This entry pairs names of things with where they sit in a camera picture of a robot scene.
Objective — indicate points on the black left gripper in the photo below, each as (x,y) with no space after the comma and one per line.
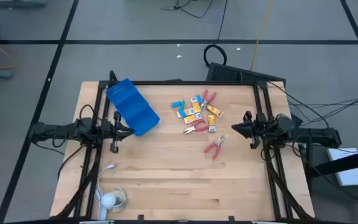
(115,130)

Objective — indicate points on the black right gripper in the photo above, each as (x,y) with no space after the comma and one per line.
(266,129)

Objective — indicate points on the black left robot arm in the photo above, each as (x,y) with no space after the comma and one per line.
(57,130)

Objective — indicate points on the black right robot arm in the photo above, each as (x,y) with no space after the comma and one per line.
(315,135)

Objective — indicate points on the blue three-compartment plastic basket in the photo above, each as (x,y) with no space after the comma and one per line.
(132,105)

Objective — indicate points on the black mesh computer case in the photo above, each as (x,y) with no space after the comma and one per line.
(228,74)

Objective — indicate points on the black table clip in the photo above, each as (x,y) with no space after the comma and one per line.
(231,218)
(140,217)

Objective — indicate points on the black metal stand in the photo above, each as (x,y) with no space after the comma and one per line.
(346,161)

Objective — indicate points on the white paper pad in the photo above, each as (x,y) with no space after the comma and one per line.
(353,177)

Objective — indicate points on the black metal table frame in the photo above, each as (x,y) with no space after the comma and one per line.
(182,83)

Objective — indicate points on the white metal bracket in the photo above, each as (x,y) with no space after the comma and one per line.
(96,222)

